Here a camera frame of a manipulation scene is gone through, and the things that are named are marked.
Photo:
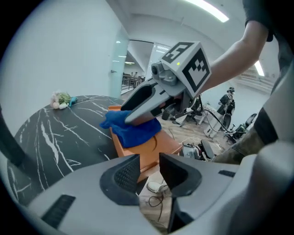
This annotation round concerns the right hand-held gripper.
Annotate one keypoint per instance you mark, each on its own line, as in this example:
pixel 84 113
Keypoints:
pixel 188 66

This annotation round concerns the frosted glass door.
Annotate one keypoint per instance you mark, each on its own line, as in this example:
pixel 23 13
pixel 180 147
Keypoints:
pixel 119 66

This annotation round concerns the person's olive trousers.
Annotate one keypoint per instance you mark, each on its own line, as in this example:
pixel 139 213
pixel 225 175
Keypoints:
pixel 241 147

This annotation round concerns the small teal object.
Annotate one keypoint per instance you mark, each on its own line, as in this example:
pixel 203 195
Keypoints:
pixel 72 101

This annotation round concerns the long ceiling light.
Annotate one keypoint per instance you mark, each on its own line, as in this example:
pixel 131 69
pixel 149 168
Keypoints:
pixel 206 8

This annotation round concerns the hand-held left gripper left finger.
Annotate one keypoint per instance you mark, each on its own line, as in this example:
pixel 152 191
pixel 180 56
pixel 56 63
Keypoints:
pixel 87 197

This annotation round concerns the person's right forearm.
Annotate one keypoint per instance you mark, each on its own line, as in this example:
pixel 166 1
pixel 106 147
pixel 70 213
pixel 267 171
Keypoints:
pixel 232 59

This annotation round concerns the silver metal device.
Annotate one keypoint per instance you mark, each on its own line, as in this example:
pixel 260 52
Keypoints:
pixel 188 150

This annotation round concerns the blue cloth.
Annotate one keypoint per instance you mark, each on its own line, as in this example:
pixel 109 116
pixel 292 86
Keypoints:
pixel 135 135

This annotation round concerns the white shoe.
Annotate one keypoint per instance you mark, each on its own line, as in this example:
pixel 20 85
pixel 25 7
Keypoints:
pixel 154 186

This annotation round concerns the black office chair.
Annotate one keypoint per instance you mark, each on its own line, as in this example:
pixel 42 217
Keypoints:
pixel 193 110

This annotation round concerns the black curved chair back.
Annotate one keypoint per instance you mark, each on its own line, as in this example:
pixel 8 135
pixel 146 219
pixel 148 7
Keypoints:
pixel 10 140

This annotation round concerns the white floor box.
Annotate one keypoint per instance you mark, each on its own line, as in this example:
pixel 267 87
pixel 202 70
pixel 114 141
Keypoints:
pixel 211 130

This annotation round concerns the black humanoid robot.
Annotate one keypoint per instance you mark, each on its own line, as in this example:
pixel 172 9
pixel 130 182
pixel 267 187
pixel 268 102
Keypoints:
pixel 227 105

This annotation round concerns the person's black shirt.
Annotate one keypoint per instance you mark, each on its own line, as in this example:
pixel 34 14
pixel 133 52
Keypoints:
pixel 259 16

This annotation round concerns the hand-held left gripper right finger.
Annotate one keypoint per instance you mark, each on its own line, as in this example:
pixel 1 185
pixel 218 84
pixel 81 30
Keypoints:
pixel 206 183

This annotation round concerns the orange box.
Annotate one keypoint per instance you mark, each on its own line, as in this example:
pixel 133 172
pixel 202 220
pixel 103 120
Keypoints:
pixel 137 158

